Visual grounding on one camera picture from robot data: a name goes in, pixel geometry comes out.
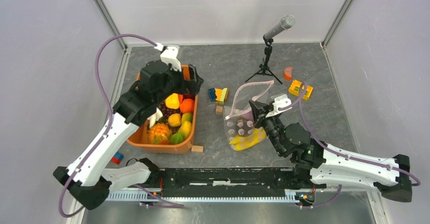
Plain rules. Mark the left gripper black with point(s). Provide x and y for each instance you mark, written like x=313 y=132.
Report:
x=189 y=86

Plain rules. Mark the black microphone tripod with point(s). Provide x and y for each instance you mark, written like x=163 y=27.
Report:
x=264 y=68

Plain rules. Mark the grey microphone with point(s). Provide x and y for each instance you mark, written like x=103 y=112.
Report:
x=286 y=23

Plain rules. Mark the small wooden cube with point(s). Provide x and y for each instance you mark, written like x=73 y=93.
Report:
x=219 y=110

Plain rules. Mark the white garlic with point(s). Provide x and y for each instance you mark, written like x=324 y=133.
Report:
x=154 y=118

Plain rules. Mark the orange plastic bin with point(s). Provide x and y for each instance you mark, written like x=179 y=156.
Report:
x=168 y=147

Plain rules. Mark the yellow toy brick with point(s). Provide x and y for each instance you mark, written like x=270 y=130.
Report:
x=295 y=89

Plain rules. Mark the yellow bell pepper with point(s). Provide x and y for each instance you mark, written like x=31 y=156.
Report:
x=173 y=101

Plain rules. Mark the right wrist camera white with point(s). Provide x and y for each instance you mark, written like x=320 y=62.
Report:
x=278 y=105

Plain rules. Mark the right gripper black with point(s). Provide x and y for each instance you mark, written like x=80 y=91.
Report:
x=258 y=113

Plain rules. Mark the yellow lemon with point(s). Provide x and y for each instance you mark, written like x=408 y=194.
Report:
x=175 y=120

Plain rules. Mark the clear zip top bag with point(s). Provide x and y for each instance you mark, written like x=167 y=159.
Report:
x=238 y=119

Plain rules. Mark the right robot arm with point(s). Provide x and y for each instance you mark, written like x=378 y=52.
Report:
x=319 y=163

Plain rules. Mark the yellow green mango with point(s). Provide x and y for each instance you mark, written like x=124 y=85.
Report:
x=187 y=117

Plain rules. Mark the yellow banana bunch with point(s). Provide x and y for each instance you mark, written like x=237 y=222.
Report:
x=240 y=143

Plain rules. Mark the dark grape bunch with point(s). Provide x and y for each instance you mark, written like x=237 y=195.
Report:
x=167 y=112

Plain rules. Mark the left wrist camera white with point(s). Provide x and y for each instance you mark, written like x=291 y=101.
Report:
x=169 y=55

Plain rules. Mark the yellow pear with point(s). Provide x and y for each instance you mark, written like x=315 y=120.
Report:
x=185 y=129

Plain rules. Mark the wooden block near bin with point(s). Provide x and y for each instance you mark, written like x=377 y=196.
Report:
x=197 y=148

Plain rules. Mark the orange spiky fruit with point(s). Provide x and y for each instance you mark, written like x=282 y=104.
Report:
x=159 y=134

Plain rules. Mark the multicolour toy brick stack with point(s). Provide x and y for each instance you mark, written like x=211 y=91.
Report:
x=218 y=95

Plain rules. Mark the green star fruit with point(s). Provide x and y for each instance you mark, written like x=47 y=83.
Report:
x=176 y=138

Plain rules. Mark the red blue toy brick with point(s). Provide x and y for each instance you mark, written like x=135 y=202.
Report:
x=117 y=158

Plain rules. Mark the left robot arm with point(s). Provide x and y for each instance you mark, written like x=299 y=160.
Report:
x=87 y=179

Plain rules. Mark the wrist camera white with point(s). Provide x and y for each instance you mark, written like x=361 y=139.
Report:
x=278 y=105
x=169 y=55

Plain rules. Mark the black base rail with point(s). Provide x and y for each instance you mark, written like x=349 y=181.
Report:
x=247 y=184

